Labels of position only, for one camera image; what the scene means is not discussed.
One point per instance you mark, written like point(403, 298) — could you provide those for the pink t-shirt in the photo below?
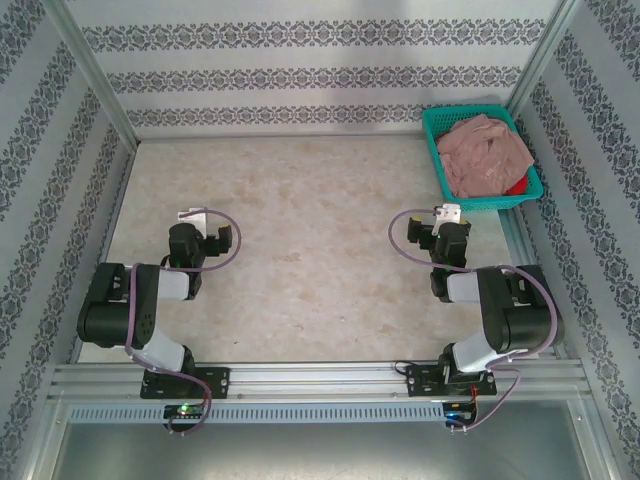
point(480, 155)

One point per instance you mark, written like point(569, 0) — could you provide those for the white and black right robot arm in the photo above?
point(505, 310)

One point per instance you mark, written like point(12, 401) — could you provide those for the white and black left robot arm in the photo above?
point(107, 300)

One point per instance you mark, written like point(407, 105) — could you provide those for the red garment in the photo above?
point(517, 186)

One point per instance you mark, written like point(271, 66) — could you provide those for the teal plastic mesh basket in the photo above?
point(431, 122)

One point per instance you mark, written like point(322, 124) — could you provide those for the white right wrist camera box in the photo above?
point(450, 212)

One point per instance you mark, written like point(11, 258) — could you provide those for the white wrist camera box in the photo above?
point(450, 212)
point(197, 220)

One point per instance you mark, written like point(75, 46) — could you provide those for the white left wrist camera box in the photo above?
point(197, 220)

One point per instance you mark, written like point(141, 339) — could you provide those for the aluminium frame crossbar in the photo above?
point(275, 136)

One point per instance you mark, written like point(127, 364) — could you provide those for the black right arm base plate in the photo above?
point(420, 382)

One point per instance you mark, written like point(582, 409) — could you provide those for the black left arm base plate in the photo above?
point(217, 382)

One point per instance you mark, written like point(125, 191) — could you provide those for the aluminium mounting rail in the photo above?
point(320, 377)

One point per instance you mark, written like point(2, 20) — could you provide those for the aluminium frame post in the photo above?
point(92, 75)
point(547, 50)

